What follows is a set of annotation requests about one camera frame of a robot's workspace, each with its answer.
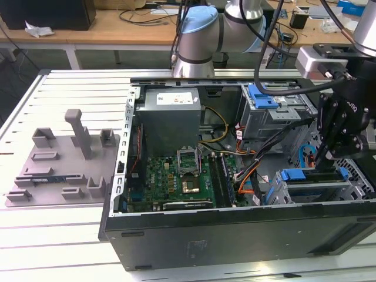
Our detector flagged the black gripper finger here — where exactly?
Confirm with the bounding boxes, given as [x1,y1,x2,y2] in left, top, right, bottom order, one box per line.
[314,93,338,171]
[317,111,368,173]

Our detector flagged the blue data wire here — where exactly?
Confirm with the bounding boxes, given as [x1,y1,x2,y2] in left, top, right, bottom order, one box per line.
[297,142,318,170]

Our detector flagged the hard disk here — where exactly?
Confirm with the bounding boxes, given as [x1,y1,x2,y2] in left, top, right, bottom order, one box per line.
[263,166,350,206]

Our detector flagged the perforated metal disk bay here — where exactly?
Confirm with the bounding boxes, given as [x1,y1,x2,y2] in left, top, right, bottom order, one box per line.
[264,166,368,206]

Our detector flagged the grey metal drive cage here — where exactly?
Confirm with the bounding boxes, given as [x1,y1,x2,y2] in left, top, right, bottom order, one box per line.
[236,83,320,147]

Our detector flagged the blue plastic drive latch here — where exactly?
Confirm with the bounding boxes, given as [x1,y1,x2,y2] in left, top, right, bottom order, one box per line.
[247,83,278,109]

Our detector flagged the clear plastic bag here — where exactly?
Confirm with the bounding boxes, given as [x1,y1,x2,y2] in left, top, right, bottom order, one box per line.
[321,16,353,35]

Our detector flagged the blue cardboard box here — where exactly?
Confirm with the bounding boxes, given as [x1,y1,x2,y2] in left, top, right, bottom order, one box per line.
[337,0,368,13]

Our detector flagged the small black box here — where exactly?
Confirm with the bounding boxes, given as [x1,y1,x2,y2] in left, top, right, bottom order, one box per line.
[289,9,310,29]

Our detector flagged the grey flat device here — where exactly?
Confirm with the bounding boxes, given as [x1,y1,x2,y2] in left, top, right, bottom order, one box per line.
[296,5,344,20]

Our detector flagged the black waste bin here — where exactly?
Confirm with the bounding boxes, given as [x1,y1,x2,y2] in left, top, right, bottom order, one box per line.
[213,52,230,70]

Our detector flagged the RAM stick with chips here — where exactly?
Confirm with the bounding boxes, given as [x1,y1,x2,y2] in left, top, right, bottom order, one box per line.
[220,154,237,206]

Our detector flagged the black RAM slot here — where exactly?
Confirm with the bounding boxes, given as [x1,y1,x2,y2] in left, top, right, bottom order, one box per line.
[208,152,229,208]

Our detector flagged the metal socket cover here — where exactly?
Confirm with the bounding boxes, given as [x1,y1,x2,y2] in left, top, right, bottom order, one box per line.
[176,146,202,176]

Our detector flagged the CPU socket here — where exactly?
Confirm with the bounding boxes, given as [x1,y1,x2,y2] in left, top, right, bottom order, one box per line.
[179,174,203,195]

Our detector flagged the grey power supply unit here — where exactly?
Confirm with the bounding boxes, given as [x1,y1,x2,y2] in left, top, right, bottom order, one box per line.
[135,87,203,156]

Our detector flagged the black graphics card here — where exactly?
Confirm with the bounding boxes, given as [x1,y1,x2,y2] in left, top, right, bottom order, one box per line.
[163,199,215,211]

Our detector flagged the black open PC case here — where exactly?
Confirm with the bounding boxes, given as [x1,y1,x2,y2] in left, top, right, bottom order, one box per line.
[98,75,376,271]

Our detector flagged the green motherboard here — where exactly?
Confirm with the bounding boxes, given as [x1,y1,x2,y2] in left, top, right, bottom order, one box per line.
[126,143,256,212]

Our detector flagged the long wooden desk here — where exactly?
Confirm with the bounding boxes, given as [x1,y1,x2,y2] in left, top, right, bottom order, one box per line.
[0,0,376,71]

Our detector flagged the grey parts rack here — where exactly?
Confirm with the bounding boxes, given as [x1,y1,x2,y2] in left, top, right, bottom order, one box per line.
[4,108,122,209]

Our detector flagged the RAM stick blue label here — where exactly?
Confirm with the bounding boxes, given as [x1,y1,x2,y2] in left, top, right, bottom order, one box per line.
[31,175,67,184]

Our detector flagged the large black box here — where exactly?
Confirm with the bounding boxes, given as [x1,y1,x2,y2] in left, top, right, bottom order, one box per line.
[0,0,97,32]

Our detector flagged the crumpled white paper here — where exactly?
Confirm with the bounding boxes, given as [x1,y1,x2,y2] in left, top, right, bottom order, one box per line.
[24,20,56,38]

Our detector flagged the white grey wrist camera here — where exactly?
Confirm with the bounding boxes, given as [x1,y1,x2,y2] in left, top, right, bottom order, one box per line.
[294,46,349,79]

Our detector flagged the black cable bundle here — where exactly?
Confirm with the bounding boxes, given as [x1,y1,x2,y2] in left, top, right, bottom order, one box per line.
[234,116,320,180]

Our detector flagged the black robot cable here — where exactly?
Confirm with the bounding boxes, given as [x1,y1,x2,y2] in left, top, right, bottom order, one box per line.
[170,0,358,96]

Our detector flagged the yellow power wires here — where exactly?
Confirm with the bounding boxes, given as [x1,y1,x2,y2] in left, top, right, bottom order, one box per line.
[199,105,230,146]

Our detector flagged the orange wire loop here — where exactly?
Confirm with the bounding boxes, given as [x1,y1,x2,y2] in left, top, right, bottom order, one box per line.
[237,176,256,195]

